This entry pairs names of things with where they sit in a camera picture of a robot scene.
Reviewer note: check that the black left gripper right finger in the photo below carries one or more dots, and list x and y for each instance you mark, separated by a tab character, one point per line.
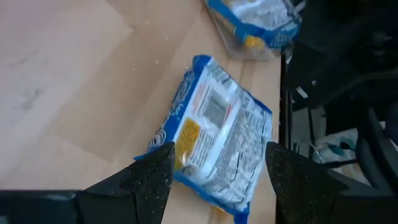
298	199

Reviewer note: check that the clear plastic bin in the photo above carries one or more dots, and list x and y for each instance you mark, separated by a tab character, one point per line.
236	52

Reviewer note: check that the leaf-patterned cloth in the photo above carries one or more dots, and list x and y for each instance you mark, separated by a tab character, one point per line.
335	146

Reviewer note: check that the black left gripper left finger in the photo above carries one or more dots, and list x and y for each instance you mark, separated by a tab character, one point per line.
140	199

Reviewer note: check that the blue Maruchan ramen packet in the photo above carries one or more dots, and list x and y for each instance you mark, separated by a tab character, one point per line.
264	15
224	130

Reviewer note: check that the black office chair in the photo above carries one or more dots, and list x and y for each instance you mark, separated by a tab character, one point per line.
373	149

